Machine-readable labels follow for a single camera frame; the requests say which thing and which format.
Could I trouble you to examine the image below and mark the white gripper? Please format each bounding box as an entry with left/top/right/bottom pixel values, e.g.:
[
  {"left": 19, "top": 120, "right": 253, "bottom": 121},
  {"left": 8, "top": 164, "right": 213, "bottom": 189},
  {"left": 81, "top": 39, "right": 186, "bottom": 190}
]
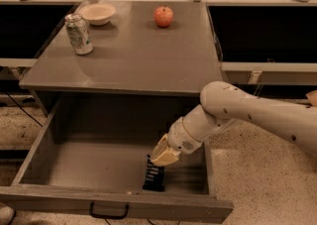
[{"left": 151, "top": 117, "right": 202, "bottom": 167}]

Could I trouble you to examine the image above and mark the dark blue rxbar wrapper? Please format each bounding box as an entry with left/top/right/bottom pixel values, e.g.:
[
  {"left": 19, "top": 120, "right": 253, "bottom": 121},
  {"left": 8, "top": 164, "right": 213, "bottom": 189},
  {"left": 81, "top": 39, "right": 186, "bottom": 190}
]
[{"left": 143, "top": 156, "right": 165, "bottom": 192}]

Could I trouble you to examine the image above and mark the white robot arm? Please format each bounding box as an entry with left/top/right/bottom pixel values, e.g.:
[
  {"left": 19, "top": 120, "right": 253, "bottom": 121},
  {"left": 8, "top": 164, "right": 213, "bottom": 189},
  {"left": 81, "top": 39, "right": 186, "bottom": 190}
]
[{"left": 151, "top": 81, "right": 317, "bottom": 167}]

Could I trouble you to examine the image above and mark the open grey top drawer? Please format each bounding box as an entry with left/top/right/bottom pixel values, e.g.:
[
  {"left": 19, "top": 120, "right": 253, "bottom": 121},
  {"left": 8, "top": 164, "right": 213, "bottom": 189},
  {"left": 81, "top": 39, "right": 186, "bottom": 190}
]
[{"left": 0, "top": 93, "right": 235, "bottom": 225}]

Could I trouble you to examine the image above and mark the grey cabinet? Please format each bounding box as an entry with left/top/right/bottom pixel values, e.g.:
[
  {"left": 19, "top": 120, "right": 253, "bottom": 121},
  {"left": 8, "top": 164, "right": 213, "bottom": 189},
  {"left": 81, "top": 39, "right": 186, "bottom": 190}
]
[{"left": 20, "top": 1, "right": 222, "bottom": 139}]

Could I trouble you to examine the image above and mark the red apple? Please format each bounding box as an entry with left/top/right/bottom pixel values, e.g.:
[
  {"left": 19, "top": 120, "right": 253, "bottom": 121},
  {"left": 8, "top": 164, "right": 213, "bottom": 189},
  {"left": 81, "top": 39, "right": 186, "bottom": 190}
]
[{"left": 154, "top": 6, "right": 173, "bottom": 28}]

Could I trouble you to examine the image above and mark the silver soda can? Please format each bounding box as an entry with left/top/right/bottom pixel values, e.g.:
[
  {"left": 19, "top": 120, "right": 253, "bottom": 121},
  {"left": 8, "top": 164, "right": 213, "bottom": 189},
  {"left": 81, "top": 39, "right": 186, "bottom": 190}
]
[{"left": 64, "top": 14, "right": 93, "bottom": 56}]

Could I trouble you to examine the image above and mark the white bowl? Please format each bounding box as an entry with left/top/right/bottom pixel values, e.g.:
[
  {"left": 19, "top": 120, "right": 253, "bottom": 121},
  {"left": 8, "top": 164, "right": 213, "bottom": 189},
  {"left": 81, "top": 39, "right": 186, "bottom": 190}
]
[{"left": 79, "top": 3, "right": 116, "bottom": 26}]

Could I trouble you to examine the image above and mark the white shoe tip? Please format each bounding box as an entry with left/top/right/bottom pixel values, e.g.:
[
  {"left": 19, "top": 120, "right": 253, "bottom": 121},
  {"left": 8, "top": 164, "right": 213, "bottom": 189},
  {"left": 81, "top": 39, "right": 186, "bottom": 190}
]
[{"left": 0, "top": 204, "right": 15, "bottom": 225}]

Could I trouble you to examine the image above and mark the black drawer handle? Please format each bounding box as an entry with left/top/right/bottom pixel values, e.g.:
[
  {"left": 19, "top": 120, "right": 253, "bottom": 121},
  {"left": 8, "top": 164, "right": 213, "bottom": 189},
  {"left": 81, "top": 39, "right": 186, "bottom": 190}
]
[{"left": 88, "top": 202, "right": 130, "bottom": 220}]

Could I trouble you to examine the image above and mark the black cable on floor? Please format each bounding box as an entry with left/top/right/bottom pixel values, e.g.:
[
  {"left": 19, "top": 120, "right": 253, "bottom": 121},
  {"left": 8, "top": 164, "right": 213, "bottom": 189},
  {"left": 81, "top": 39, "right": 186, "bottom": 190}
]
[{"left": 3, "top": 91, "right": 44, "bottom": 128}]

